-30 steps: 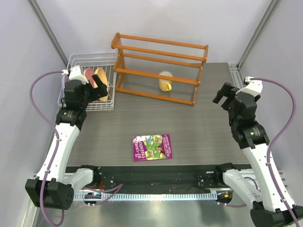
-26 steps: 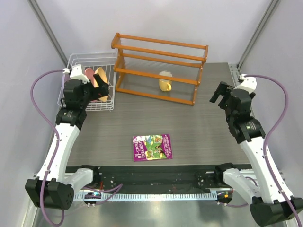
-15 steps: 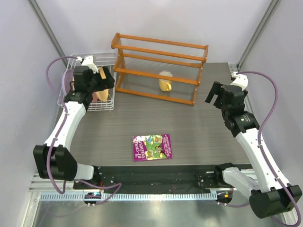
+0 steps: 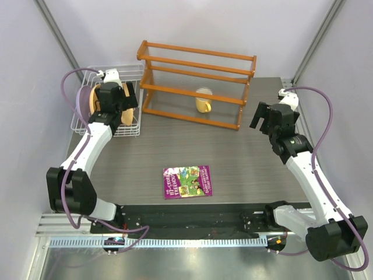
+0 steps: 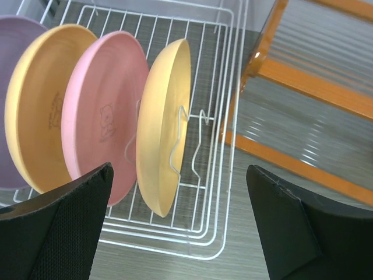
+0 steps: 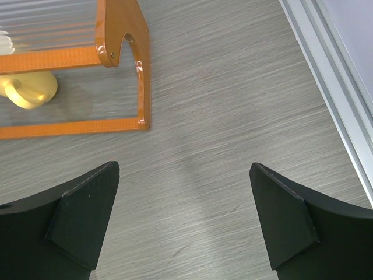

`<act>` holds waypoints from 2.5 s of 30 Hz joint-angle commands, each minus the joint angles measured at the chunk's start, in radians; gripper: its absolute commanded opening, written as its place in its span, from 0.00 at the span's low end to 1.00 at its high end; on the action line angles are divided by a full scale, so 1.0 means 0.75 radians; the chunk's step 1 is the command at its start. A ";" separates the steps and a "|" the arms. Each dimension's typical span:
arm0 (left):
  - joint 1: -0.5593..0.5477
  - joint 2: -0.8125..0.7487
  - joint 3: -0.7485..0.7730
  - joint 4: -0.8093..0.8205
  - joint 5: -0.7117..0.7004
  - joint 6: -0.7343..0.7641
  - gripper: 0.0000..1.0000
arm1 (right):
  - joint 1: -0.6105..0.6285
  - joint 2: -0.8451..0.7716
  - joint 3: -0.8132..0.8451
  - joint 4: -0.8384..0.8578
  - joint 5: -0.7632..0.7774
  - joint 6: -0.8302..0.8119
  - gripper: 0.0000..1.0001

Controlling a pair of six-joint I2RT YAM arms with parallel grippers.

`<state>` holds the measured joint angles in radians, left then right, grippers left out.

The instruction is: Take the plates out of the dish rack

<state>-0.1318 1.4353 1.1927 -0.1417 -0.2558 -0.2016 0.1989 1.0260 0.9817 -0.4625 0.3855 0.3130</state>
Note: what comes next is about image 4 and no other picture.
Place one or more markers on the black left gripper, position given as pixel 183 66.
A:
pixel 129 102

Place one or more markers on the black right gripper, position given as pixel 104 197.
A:
pixel 263 111

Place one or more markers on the orange plate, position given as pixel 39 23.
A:
pixel 94 104

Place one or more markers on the yellow plate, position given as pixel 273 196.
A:
pixel 127 114

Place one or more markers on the purple plate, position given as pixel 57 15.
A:
pixel 82 104

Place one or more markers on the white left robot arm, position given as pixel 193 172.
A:
pixel 70 189

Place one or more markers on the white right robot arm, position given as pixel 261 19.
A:
pixel 333 231

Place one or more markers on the orange wooden shelf rack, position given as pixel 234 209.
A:
pixel 174 73

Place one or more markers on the yellow ceramic mug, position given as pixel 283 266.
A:
pixel 203 105

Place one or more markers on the purple children's book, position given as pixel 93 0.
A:
pixel 187 182

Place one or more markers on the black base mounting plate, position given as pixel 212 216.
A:
pixel 199 221

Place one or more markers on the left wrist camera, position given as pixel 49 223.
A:
pixel 110 75

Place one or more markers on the white slotted cable duct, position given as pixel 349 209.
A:
pixel 116 242

